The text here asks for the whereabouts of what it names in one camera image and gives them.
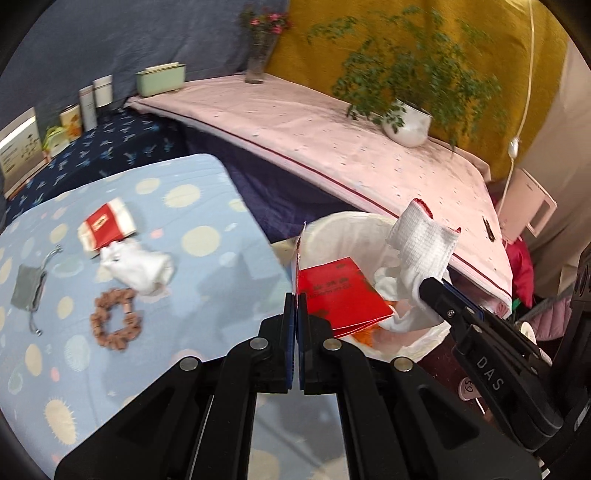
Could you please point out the orange trash piece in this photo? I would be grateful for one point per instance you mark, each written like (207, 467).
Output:
(367, 336)

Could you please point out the red and white paper cup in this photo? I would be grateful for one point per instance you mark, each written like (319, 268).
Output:
(112, 222)

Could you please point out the red booklet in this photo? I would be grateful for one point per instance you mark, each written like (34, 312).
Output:
(339, 293)

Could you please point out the white product box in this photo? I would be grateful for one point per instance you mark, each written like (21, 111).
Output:
(21, 152)

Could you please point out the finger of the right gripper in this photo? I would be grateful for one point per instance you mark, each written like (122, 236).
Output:
(461, 312)
(504, 365)

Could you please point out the white towel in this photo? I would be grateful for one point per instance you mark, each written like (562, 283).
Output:
(143, 271)

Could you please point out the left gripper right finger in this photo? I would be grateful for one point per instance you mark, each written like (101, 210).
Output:
(398, 421)

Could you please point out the glass vase with pink flowers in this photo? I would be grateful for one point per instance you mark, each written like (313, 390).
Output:
(264, 28)

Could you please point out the navy patterned cloth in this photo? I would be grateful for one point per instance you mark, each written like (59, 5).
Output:
(127, 141)

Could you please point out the pink dotted scrunchie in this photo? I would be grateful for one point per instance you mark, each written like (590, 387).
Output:
(114, 322)

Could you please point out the small green packet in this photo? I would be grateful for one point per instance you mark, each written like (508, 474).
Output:
(56, 140)

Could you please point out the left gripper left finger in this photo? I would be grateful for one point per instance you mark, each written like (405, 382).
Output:
(195, 421)

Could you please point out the tall white bottle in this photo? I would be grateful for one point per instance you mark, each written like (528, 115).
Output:
(87, 108)

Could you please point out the mint green tissue box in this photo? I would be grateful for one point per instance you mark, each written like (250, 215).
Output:
(160, 79)

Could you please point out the green plant in white pot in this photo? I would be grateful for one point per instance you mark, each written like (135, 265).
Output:
(408, 60)

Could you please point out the pink cloth covered bench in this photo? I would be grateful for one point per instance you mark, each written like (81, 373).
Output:
(307, 134)

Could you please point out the trash bin with white bag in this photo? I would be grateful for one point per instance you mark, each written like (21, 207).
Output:
(363, 237)

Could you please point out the pink white appliance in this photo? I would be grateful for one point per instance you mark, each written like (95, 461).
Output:
(526, 206)

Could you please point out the light blue planet tablecloth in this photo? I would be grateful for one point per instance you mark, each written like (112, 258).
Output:
(58, 388)

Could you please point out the white waffle cloth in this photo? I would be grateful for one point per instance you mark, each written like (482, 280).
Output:
(424, 248)

